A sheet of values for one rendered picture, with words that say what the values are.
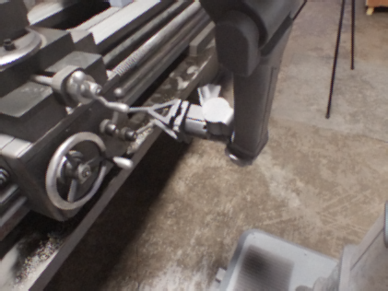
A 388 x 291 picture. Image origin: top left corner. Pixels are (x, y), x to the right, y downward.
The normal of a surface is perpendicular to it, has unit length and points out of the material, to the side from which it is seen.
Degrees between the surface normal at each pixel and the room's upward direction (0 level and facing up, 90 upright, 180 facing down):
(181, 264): 0
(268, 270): 0
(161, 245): 0
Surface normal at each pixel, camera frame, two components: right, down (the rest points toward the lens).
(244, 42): -0.58, 0.79
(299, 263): -0.05, -0.73
